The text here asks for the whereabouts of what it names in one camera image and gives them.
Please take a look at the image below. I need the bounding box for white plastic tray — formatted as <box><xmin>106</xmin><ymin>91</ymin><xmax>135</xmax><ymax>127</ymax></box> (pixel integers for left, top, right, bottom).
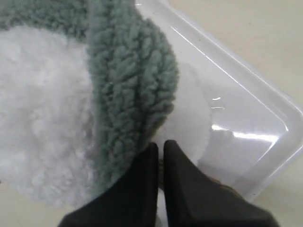
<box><xmin>135</xmin><ymin>0</ymin><xmax>303</xmax><ymax>201</ymax></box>

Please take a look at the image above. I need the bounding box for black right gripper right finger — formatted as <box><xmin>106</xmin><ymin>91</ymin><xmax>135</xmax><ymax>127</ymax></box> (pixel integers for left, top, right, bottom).
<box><xmin>163</xmin><ymin>140</ymin><xmax>277</xmax><ymax>227</ymax></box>

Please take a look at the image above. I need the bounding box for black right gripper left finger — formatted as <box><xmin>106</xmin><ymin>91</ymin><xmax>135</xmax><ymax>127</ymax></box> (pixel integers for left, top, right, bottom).
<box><xmin>59</xmin><ymin>143</ymin><xmax>159</xmax><ymax>227</ymax></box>

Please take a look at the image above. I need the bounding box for white plush snowman toy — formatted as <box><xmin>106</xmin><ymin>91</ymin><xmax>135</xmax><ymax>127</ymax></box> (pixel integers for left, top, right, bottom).
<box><xmin>0</xmin><ymin>25</ymin><xmax>210</xmax><ymax>210</ymax></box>

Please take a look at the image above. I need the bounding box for green fuzzy scarf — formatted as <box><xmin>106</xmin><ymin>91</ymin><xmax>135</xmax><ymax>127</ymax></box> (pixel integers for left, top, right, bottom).
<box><xmin>0</xmin><ymin>0</ymin><xmax>178</xmax><ymax>205</ymax></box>

